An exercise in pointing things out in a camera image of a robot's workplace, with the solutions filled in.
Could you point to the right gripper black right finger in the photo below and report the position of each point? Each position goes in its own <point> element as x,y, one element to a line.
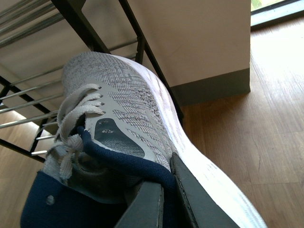
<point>196,209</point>

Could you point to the grey sneaker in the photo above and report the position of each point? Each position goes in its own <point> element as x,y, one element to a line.
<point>117,128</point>

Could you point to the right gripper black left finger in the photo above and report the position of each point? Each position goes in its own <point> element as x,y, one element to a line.
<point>146,209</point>

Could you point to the black metal shoe rack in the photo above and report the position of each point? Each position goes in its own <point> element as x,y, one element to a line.
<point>28,17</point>

